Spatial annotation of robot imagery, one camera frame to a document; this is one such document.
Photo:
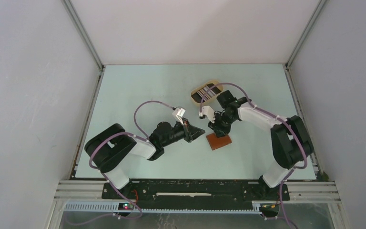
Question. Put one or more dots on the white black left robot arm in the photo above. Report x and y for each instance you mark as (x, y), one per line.
(109, 148)

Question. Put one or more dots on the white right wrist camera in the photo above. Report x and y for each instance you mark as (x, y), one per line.
(207, 112)

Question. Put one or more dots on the beige oval tray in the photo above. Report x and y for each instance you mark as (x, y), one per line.
(209, 101)

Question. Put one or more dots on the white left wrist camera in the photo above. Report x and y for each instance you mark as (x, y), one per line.
(178, 114)

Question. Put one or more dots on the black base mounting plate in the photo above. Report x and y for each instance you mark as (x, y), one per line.
(205, 193)

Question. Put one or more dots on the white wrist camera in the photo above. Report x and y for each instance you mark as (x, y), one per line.
(207, 112)
(178, 114)

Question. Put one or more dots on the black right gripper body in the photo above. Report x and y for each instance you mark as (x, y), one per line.
(223, 122)

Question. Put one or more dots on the aluminium frame rail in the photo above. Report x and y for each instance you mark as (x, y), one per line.
(299, 192)

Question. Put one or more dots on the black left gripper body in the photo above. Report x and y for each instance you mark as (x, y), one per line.
(182, 131)

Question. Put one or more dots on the brown leather card holder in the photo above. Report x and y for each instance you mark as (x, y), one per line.
(218, 142)

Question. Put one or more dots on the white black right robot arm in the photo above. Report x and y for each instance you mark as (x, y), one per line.
(291, 143)

